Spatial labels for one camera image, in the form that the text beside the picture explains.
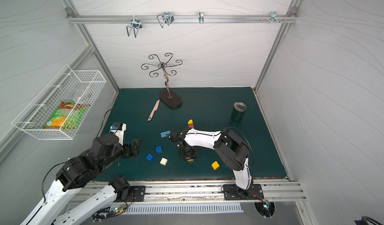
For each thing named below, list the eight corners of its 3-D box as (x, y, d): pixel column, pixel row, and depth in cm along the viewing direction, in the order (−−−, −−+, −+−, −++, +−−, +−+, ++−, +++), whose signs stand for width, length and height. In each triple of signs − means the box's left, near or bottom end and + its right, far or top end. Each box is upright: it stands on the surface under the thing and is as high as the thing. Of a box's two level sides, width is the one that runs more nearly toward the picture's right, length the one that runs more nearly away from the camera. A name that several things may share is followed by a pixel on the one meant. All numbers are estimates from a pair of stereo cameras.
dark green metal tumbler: (231, 121, 104) (235, 110, 94) (230, 112, 109) (233, 101, 99) (242, 121, 104) (247, 110, 94) (240, 112, 109) (245, 101, 99)
